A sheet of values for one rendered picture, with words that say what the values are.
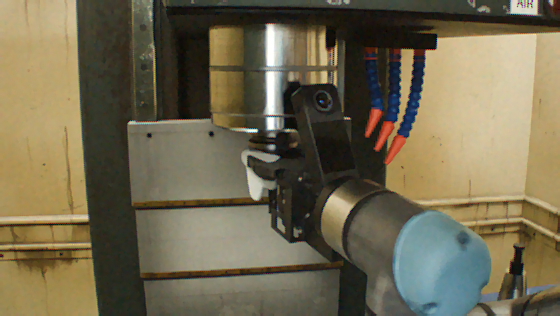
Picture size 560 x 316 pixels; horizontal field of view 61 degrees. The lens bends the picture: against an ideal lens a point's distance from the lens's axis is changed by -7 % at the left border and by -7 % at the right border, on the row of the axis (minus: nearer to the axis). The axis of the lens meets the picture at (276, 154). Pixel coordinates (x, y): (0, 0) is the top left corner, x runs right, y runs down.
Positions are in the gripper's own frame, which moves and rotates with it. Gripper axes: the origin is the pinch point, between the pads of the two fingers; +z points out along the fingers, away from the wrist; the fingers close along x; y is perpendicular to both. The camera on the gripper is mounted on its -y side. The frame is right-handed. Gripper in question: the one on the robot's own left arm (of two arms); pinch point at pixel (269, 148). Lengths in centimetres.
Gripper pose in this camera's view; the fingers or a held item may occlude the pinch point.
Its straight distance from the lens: 66.6
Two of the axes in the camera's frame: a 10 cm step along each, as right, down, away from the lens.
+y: -0.2, 9.7, 2.4
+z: -4.1, -2.3, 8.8
